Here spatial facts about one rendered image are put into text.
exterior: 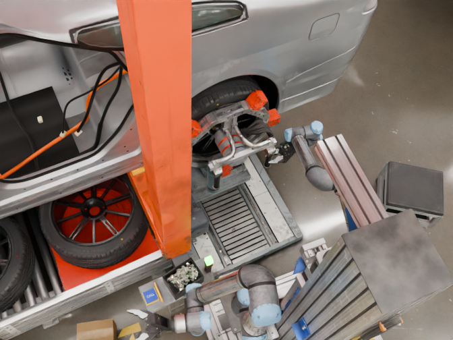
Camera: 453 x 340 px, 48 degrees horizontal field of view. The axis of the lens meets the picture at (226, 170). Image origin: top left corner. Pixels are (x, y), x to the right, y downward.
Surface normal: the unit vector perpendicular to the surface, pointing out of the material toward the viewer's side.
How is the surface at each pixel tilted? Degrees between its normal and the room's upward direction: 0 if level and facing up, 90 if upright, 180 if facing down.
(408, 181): 0
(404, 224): 0
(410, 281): 0
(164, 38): 90
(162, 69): 90
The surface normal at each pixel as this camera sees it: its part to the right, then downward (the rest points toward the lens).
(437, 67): 0.07, -0.47
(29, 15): 0.43, 0.11
